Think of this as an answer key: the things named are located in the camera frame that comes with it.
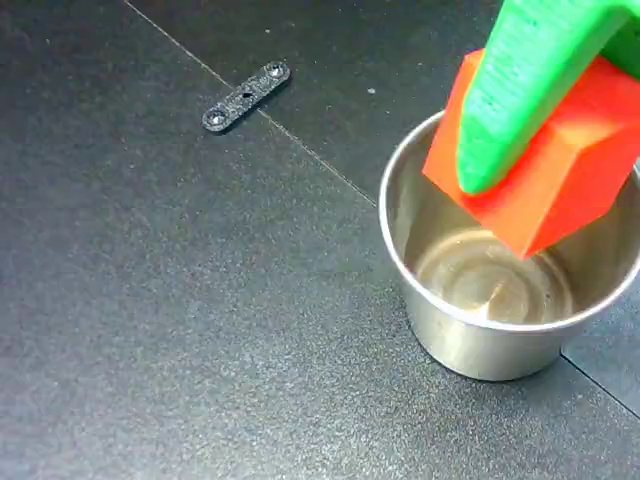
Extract red cube block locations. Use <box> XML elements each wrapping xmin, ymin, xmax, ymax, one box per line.
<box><xmin>422</xmin><ymin>48</ymin><xmax>640</xmax><ymax>260</ymax></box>

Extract black screwed strap plate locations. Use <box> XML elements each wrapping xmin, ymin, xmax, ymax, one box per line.
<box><xmin>201</xmin><ymin>59</ymin><xmax>292</xmax><ymax>134</ymax></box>

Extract stainless steel cup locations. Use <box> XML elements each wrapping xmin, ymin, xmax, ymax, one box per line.
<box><xmin>378</xmin><ymin>110</ymin><xmax>640</xmax><ymax>382</ymax></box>

